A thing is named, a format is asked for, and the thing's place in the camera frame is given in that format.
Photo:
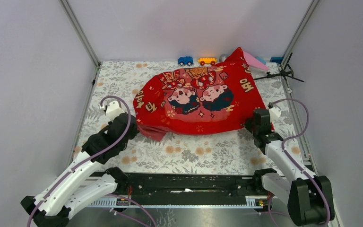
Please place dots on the black tripod stand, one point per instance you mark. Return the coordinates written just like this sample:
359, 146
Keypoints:
285, 72

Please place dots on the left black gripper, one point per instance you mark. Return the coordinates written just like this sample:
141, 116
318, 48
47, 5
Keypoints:
134, 132

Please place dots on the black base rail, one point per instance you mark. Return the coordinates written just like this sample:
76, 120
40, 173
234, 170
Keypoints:
190, 191

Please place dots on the floral tablecloth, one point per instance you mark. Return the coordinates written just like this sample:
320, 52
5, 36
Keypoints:
229, 153

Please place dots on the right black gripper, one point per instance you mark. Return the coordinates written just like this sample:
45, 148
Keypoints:
247, 124

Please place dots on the blue toy car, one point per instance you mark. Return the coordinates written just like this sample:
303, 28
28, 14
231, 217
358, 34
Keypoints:
186, 60

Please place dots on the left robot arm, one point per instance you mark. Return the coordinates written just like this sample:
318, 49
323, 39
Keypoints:
63, 199

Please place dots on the pink wedge block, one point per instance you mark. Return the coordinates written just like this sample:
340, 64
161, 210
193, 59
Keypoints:
255, 64

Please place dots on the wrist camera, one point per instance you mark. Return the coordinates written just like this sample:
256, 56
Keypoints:
113, 109
274, 113

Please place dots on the grey microphone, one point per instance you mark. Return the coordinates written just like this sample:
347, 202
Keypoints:
223, 57

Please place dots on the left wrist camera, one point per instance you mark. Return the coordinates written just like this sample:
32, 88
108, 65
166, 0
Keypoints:
113, 109

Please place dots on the red printed pillowcase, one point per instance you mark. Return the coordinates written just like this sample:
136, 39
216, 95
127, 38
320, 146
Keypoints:
198, 101

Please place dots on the orange toy car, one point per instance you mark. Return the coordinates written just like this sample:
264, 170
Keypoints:
210, 60

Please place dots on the light blue block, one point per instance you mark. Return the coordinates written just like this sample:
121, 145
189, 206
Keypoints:
261, 60

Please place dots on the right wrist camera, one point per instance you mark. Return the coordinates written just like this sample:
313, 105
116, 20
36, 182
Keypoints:
274, 113

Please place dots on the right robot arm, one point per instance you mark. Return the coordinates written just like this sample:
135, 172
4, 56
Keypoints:
308, 197

